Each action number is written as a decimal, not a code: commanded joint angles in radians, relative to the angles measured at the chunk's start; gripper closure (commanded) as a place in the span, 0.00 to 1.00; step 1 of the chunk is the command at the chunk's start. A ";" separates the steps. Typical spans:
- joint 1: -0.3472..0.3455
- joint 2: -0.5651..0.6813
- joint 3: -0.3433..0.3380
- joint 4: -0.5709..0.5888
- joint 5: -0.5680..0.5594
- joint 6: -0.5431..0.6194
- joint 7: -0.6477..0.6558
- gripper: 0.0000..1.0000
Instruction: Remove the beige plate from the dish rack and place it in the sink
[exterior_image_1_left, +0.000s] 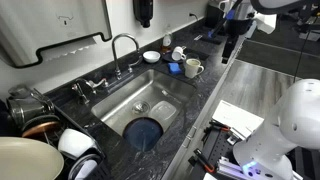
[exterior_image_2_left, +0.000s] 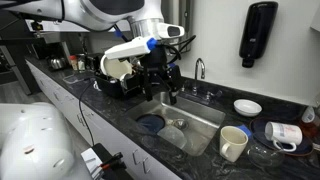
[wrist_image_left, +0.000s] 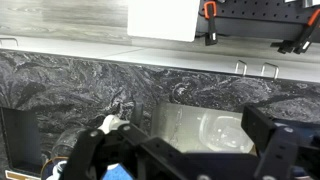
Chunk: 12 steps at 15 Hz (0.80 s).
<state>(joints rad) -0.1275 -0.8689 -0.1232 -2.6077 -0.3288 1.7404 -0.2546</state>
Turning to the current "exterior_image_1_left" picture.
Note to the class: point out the small white bowl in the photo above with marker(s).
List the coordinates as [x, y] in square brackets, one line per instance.
[151, 56]

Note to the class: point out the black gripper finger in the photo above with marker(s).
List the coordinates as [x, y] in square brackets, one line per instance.
[234, 43]
[226, 53]

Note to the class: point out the black orange clamp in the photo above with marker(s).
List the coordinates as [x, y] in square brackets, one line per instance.
[204, 160]
[218, 126]

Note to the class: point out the small chrome side tap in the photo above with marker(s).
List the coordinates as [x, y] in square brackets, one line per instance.
[81, 90]

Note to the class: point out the stainless steel kettle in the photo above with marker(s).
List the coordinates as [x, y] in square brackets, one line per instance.
[26, 106]

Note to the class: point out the black drying mat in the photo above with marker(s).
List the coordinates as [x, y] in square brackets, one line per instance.
[199, 55]

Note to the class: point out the white mug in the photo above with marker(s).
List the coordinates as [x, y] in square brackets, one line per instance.
[177, 54]

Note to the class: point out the clear plastic container lid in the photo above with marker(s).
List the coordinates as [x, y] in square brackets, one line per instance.
[162, 111]

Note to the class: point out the white cup in holder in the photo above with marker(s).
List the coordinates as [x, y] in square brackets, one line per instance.
[86, 170]

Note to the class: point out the white cardboard box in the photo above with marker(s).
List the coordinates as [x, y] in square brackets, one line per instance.
[237, 118]

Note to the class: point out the copper bottomed pan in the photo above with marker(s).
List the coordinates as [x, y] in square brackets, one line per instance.
[40, 127]

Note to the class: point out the grey paper towel dispenser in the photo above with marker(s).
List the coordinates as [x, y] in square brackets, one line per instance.
[50, 23]

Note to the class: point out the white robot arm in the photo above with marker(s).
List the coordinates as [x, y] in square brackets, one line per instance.
[293, 116]

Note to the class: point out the black wall soap dispenser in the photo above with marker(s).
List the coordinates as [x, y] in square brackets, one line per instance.
[143, 11]

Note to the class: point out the black slotted utensil holder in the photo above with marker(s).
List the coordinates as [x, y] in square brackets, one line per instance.
[100, 166]

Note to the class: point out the beige mug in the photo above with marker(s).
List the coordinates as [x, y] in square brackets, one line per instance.
[192, 68]

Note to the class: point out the stainless steel sink basin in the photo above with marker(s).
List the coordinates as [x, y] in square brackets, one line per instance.
[146, 86]

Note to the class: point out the beige ceramic plate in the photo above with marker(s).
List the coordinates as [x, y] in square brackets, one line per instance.
[26, 160]

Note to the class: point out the chrome gooseneck faucet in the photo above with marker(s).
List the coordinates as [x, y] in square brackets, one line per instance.
[115, 53]

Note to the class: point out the black coffee machine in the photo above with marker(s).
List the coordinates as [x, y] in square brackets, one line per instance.
[215, 13]

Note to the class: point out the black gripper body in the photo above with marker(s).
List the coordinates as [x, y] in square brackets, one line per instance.
[242, 26]

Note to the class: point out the metal sink drain strainer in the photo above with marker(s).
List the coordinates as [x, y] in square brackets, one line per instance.
[141, 107]

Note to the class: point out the clear dish soap bottle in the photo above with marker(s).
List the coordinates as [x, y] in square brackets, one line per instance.
[166, 41]

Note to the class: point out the black perforated mounting board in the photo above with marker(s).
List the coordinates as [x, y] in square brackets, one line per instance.
[216, 146]

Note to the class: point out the aluminium extrusion bar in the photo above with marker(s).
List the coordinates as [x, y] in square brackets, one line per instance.
[230, 170]

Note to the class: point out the dark blue plate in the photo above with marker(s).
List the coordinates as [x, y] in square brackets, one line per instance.
[143, 133]

